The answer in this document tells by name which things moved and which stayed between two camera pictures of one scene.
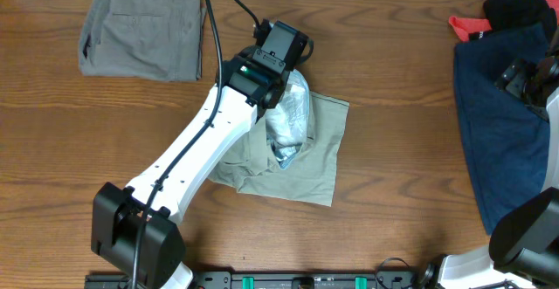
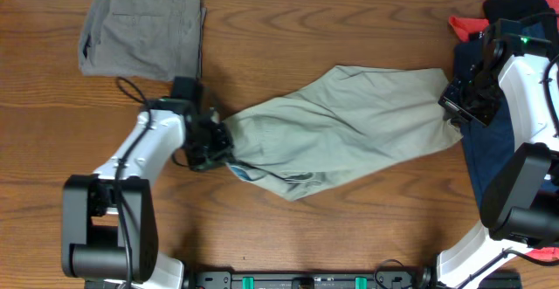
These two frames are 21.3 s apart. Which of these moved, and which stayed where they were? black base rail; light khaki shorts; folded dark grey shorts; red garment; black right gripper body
Moved: light khaki shorts; black right gripper body
Stayed: black base rail; folded dark grey shorts; red garment
